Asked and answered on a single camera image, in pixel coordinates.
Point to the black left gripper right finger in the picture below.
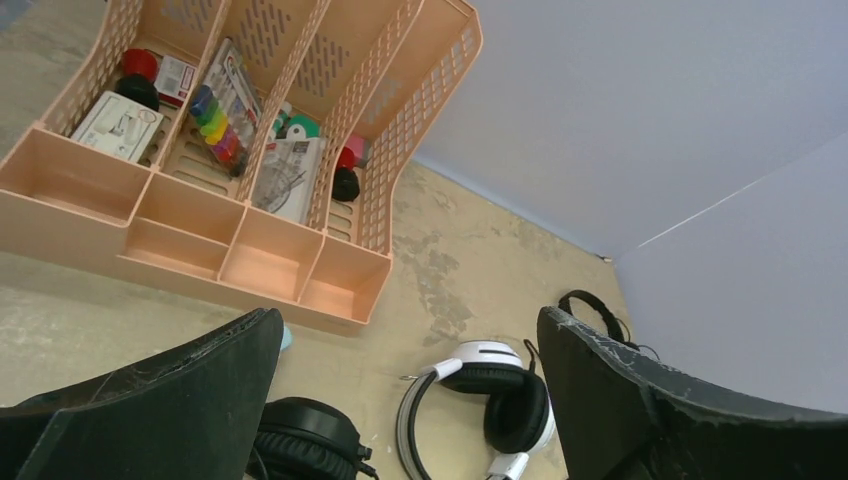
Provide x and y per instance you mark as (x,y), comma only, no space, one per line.
(620,414)

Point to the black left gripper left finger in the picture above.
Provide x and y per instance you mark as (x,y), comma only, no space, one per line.
(190,412)

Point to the white and black headphones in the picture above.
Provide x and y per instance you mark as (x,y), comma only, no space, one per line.
(518,417)

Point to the small black on-ear headphones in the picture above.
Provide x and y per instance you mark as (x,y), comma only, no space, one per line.
(616,328)

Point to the black and blue headphones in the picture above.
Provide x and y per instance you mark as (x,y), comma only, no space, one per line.
(302,438)

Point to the light blue stapler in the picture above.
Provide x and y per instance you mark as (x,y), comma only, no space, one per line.
(287,339)

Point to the clear plastic packaged item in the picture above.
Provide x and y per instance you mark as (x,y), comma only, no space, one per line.
(286,178)

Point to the black cap right slot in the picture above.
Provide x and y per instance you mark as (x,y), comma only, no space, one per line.
(346,186)

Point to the peach plastic file organizer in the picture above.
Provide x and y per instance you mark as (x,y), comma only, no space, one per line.
(176,220)

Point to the red cap right slot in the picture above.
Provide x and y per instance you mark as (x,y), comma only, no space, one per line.
(347,159)

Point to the white product box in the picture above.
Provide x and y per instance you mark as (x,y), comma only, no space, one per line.
(118,126)

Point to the coloured marker set pack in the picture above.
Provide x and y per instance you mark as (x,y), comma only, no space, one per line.
(226,109)

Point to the pink item right slot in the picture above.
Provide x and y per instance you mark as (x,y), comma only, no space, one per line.
(360,147)

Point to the black bottle cap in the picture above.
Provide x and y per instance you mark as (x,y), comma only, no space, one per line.
(138,88)

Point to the red bottle cap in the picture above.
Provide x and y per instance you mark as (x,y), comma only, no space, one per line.
(136,61)

